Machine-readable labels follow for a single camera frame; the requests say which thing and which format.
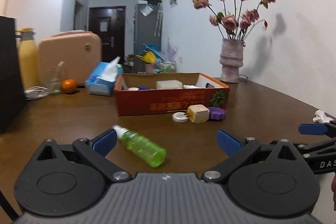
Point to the small white lid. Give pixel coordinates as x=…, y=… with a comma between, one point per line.
x=179, y=117

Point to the yellow watering can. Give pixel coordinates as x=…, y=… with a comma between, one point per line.
x=147, y=58

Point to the white rectangular plastic box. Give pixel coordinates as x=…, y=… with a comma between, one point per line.
x=169, y=84

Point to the red cardboard box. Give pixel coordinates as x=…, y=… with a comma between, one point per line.
x=162, y=103

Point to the white plastic bag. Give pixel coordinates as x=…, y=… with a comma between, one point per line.
x=146, y=10

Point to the purple scalloped lid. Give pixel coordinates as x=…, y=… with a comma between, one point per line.
x=218, y=113

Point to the orange fruit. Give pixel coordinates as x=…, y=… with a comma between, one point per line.
x=69, y=86

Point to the clear glass cup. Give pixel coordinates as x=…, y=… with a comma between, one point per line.
x=53, y=82

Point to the blue folding frame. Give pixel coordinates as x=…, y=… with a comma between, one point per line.
x=153, y=49

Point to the pink textured vase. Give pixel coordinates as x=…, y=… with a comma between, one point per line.
x=231, y=61

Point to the yellow thermos jug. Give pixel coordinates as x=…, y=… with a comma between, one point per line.
x=27, y=61

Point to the grey interior door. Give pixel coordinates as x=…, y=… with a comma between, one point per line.
x=80, y=15

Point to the clear hanging umbrella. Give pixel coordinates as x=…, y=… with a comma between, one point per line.
x=158, y=20

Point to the grey cabinet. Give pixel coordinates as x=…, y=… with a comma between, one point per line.
x=145, y=32

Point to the crumpled white tissue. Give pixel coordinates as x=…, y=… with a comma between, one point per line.
x=321, y=116

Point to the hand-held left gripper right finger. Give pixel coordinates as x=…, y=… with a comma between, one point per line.
x=228, y=144

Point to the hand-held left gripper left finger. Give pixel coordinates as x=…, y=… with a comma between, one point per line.
x=105, y=140

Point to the white round cap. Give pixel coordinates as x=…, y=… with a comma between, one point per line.
x=133, y=88

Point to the blue tissue pack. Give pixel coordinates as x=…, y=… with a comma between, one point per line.
x=102, y=81

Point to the dried pink roses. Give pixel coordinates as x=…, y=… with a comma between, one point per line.
x=236, y=16

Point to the pink ribbed suitcase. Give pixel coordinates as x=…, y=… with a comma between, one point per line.
x=71, y=56

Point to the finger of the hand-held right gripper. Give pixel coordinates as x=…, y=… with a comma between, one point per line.
x=320, y=148
x=313, y=129

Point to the dark brown entrance door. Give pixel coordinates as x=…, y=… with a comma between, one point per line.
x=107, y=35

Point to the green transparent bottle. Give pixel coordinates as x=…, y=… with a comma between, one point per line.
x=143, y=148

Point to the beige power adapter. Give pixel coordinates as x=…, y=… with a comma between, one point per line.
x=199, y=113

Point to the black box at left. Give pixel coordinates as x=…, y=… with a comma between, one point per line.
x=10, y=77

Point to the blue scalloped lid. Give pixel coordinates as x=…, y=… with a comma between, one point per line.
x=143, y=88

